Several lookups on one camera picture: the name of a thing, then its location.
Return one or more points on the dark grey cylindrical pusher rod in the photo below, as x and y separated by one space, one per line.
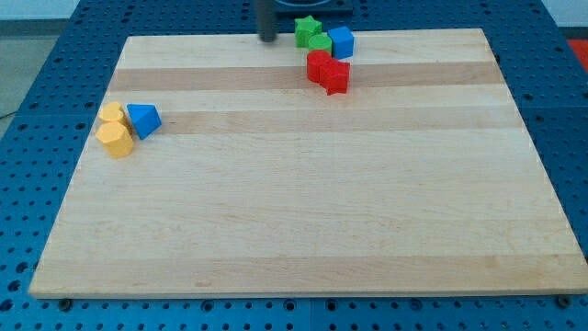
266 20

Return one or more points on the blue cube block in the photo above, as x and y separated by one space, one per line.
343 42

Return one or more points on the green star block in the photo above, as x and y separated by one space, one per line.
305 28

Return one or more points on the green cylinder block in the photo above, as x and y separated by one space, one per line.
320 42

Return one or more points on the red cylinder block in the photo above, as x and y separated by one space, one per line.
316 59

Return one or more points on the red star block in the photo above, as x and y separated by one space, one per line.
334 76

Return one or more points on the blue triangular prism block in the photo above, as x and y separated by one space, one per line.
144 118

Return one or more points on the yellow heart block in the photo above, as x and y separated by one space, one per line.
114 112

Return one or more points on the yellow hexagon block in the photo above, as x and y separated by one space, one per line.
115 138

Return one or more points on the light wooden board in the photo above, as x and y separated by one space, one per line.
420 180

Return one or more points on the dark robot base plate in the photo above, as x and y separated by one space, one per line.
309 7

